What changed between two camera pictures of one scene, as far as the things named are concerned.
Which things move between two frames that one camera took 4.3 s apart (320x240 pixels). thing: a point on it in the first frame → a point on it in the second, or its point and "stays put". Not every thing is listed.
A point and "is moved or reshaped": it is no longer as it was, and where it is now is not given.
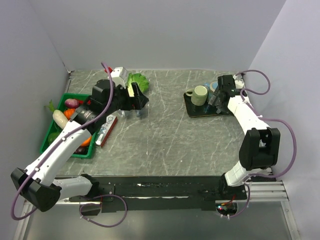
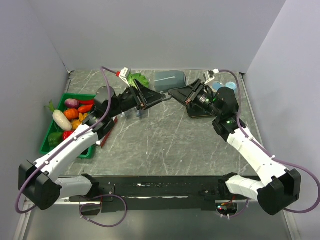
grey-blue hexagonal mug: (215, 100) is moved or reshaped
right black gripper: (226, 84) → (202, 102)
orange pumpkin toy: (69, 112) stays put
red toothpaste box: (106, 130) stays put
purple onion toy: (72, 103) stays put
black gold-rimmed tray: (206, 110) stays put
